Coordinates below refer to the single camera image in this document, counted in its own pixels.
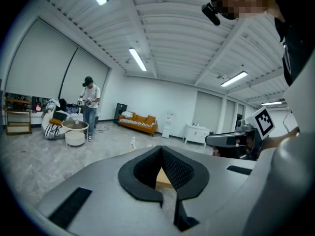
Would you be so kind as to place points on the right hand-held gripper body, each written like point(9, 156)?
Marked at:
point(248, 131)

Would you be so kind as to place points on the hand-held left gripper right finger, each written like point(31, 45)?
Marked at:
point(183, 171)

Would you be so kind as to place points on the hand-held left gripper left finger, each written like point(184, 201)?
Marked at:
point(145, 163)

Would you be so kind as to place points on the person's right forearm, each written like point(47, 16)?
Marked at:
point(280, 138)

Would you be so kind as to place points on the person's right hand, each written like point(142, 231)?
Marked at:
point(249, 144)

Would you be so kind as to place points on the light wooden table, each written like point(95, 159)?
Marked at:
point(163, 179)

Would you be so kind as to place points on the clear plastic bottle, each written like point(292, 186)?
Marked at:
point(133, 143)

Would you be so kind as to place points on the white low cabinet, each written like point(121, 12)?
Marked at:
point(197, 133)

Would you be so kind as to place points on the orange sofa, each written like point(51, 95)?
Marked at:
point(139, 123)

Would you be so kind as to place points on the white water dispenser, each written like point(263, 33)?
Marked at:
point(167, 126)

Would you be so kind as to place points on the white pillow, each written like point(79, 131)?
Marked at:
point(127, 114)

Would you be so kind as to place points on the black cabinet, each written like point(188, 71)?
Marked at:
point(120, 112)

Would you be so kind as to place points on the white round side table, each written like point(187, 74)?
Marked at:
point(75, 128)

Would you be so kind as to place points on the person's black shirt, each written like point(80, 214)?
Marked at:
point(295, 45)

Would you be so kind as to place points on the striped cushion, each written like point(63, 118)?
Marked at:
point(52, 130)

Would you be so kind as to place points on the white roller blind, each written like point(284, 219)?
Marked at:
point(39, 60)
point(85, 80)

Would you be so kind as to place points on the pile of clothes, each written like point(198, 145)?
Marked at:
point(51, 104)

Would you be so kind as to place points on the red bag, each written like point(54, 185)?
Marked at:
point(37, 107)

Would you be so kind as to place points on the wooden shelf rack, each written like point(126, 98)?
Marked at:
point(18, 125)

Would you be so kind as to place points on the black head-worn camera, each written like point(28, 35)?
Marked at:
point(211, 13)

